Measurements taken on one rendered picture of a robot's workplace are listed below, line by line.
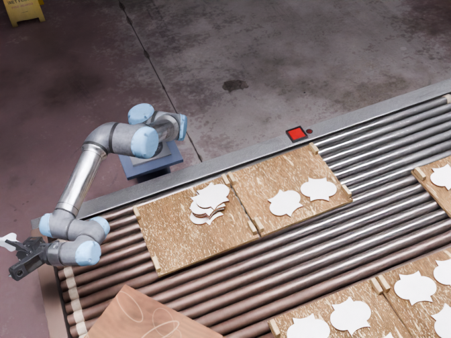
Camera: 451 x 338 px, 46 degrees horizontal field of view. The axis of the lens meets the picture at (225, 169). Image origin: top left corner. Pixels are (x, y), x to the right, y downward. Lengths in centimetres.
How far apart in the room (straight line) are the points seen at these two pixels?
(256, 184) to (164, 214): 40
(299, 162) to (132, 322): 99
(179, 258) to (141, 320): 33
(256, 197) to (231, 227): 18
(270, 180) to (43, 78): 282
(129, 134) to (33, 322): 156
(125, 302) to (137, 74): 283
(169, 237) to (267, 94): 219
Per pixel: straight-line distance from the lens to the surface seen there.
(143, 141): 193
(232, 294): 198
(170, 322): 182
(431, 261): 211
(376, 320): 195
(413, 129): 258
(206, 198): 214
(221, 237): 210
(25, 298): 331
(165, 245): 211
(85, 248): 171
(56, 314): 205
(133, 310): 187
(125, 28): 504
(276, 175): 228
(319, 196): 220
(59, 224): 184
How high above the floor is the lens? 265
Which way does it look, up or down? 48 degrees down
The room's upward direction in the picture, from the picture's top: 6 degrees counter-clockwise
